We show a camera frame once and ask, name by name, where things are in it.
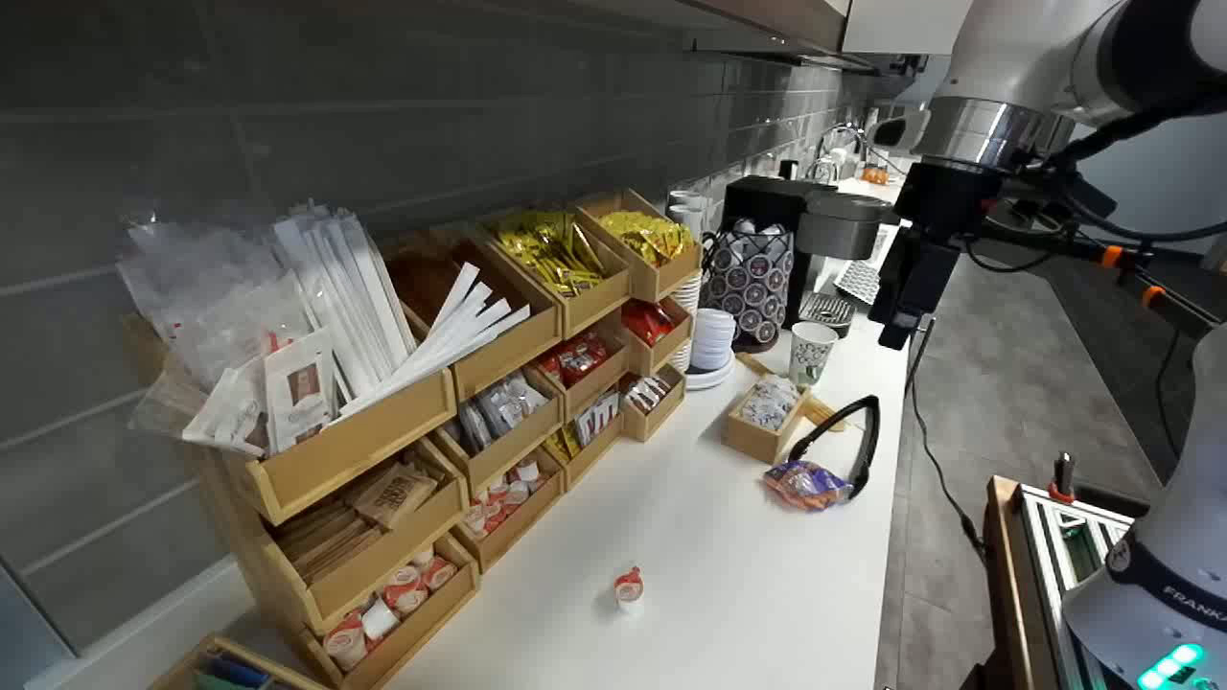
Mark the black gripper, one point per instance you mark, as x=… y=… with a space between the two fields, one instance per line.
x=944 y=216

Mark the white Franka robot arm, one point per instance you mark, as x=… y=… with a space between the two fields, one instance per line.
x=1021 y=63

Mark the black coffee machine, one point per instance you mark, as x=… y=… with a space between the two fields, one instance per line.
x=778 y=204

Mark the white paper cup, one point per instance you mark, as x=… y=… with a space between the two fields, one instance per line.
x=810 y=356

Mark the patterned black white canister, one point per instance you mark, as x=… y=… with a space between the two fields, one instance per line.
x=752 y=289

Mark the white creamers pile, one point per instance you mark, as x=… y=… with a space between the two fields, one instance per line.
x=767 y=404

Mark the small wooden box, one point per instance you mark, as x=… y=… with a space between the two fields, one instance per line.
x=752 y=440

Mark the colourful snack packet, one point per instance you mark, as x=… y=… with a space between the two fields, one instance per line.
x=806 y=485

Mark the red packets pile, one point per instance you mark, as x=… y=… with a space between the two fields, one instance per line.
x=650 y=324
x=576 y=362

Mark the white packets pile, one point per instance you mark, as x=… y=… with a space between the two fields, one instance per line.
x=597 y=418
x=650 y=394

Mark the yellow packets pile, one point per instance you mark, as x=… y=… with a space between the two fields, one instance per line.
x=640 y=236

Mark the wooden aluminium cart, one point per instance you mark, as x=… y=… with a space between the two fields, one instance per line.
x=1021 y=577

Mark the wooden upper cabinet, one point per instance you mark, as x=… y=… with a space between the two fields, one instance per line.
x=778 y=21

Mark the gold foil packets pile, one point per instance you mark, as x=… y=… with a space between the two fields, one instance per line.
x=551 y=250

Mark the grey packets pile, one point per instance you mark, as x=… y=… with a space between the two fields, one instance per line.
x=503 y=409

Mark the white stick packets bundle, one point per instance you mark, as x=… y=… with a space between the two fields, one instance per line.
x=466 y=319

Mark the dark brown packets pile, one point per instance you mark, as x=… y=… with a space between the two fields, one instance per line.
x=427 y=273

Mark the brown paper packets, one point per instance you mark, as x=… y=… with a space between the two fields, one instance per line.
x=396 y=492

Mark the large wooden organizer bin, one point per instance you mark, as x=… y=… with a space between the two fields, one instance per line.
x=359 y=444
x=421 y=625
x=384 y=555

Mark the wrapped white straws bundle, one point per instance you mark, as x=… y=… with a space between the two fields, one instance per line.
x=347 y=289

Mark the white packet brown print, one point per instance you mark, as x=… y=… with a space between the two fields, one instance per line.
x=301 y=384

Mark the wooden stirrers pile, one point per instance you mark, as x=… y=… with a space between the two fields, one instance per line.
x=328 y=538

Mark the plain white packet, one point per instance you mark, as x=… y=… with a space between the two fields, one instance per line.
x=228 y=409

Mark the clear plastic bag bundle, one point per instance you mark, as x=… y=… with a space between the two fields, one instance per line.
x=211 y=294

